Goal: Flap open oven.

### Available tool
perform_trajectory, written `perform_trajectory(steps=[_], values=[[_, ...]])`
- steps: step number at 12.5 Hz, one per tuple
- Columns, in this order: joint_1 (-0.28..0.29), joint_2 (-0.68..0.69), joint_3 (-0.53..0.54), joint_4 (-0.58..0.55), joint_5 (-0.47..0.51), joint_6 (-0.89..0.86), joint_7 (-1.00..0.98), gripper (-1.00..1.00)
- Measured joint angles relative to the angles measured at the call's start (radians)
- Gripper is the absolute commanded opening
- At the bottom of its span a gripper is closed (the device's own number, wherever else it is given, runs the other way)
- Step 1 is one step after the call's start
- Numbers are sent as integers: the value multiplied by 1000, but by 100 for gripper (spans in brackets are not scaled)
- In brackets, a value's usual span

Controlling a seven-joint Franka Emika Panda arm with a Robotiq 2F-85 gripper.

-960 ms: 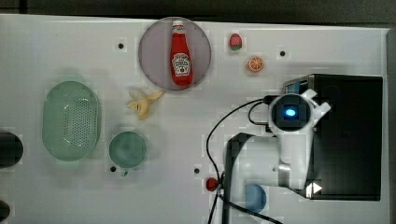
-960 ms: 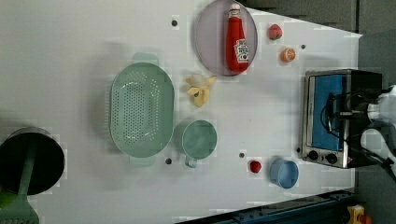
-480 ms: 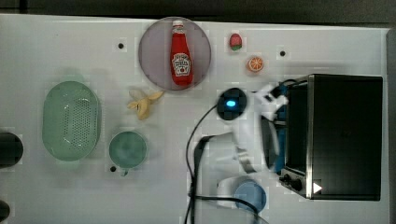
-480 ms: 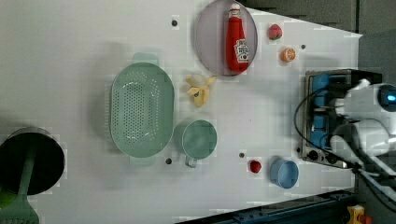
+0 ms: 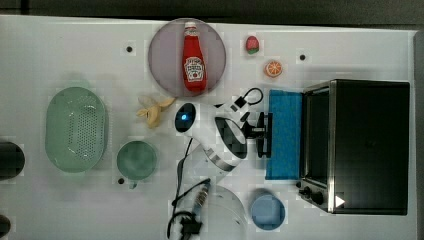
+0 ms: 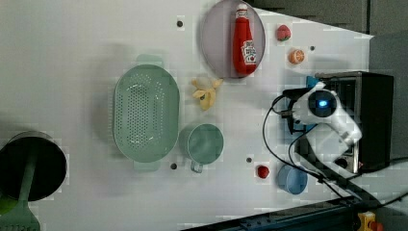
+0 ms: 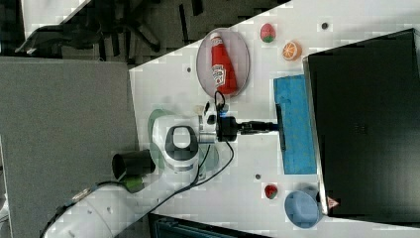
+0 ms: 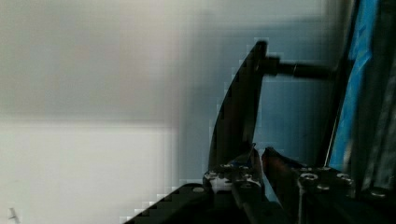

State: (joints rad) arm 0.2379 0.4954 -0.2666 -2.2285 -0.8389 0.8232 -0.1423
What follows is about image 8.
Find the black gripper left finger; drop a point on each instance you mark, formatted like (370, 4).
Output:
(240, 178)

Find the black toaster oven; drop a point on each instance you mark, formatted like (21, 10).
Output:
(293, 111)

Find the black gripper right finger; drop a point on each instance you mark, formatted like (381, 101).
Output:
(309, 195)

